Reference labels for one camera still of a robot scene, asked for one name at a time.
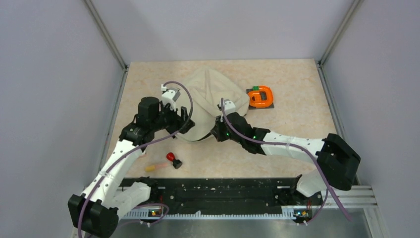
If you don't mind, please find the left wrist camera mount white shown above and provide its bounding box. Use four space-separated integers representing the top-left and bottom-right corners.
160 84 181 111

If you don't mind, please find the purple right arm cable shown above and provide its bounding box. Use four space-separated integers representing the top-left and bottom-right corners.
220 98 352 226

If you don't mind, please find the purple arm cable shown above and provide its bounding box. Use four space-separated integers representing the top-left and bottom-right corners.
77 80 194 238
220 98 352 226

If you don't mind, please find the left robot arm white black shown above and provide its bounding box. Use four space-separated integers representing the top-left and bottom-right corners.
68 90 194 238

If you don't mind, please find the beige canvas student bag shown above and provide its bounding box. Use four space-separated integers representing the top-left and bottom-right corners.
175 66 250 142

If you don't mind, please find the orange tape dispenser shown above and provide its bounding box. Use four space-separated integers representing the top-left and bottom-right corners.
247 85 274 109

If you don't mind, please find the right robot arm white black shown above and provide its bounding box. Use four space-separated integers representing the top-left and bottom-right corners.
210 113 361 204

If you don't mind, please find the yellow pink highlighter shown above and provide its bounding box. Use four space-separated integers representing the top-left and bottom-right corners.
144 162 170 172

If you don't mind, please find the black square pad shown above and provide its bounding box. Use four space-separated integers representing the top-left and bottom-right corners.
247 87 275 111

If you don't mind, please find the red black stamp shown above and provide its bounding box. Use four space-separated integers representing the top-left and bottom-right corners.
166 152 183 169

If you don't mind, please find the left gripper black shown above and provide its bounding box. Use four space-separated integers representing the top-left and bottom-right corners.
151 100 195 134

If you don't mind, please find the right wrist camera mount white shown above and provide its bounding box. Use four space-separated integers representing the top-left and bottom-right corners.
218 100 236 116

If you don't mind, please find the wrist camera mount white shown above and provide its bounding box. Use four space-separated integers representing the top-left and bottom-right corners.
218 100 236 116
160 84 181 111

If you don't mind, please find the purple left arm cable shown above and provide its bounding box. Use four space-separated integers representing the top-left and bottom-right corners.
77 80 194 238

